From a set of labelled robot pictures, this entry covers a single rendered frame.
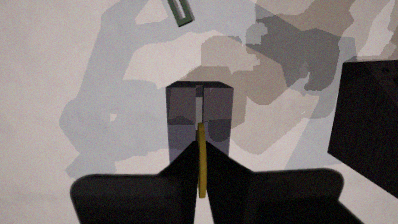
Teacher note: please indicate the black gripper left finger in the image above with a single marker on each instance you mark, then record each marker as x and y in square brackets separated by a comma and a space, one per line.
[169, 196]

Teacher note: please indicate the dark green coin holder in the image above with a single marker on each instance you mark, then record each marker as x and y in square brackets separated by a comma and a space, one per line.
[180, 21]

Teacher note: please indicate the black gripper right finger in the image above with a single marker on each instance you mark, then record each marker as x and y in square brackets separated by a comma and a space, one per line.
[235, 191]

